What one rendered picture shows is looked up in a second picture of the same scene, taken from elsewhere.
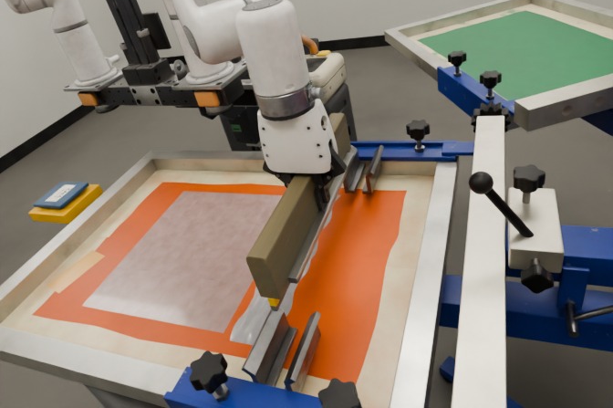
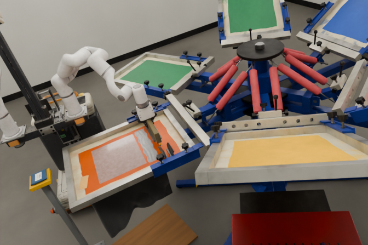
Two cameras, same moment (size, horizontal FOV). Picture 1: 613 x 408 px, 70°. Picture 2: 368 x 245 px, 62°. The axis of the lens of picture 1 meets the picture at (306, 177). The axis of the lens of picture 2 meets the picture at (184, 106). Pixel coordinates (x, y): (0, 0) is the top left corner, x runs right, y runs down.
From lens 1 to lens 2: 1.41 m
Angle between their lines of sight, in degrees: 36
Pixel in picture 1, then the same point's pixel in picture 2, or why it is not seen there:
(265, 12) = (141, 87)
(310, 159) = (150, 114)
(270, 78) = (143, 99)
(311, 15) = (9, 78)
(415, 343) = (187, 138)
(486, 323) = (196, 126)
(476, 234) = (184, 116)
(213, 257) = (125, 155)
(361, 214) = not seen: hidden behind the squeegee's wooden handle
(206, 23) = (125, 93)
